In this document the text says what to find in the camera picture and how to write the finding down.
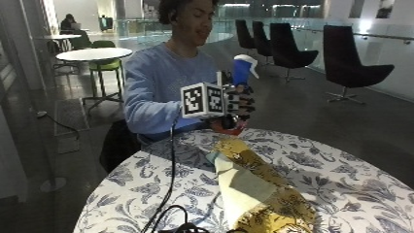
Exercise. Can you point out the yellow floral cloth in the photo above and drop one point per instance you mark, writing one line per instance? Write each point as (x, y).
(280, 207)

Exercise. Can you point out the black lounge chair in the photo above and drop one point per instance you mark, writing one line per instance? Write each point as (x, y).
(244, 35)
(260, 40)
(286, 48)
(349, 61)

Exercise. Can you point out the red bowl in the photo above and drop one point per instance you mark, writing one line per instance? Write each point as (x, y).
(230, 130)

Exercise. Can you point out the small round side table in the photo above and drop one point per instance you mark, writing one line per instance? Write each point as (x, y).
(57, 37)

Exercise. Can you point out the metal handrail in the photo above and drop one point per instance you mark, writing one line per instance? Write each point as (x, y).
(379, 36)

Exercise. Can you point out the the person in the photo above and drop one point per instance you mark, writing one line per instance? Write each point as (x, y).
(164, 74)

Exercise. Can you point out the pale green cloth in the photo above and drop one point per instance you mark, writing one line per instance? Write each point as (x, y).
(241, 191)

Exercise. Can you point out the grey floor mat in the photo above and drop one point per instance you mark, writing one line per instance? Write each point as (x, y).
(69, 116)

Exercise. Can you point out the blue floral tablecloth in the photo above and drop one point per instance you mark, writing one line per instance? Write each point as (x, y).
(353, 181)

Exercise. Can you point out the green chair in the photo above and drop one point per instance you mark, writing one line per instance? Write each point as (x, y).
(104, 64)

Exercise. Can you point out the round floor base plate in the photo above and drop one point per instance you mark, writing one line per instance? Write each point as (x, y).
(53, 184)

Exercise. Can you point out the white round table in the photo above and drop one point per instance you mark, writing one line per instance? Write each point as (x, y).
(93, 53)

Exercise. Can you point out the black seat backrest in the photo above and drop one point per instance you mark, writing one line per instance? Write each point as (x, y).
(118, 145)

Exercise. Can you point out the white marker cube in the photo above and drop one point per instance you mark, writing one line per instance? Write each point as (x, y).
(201, 100)

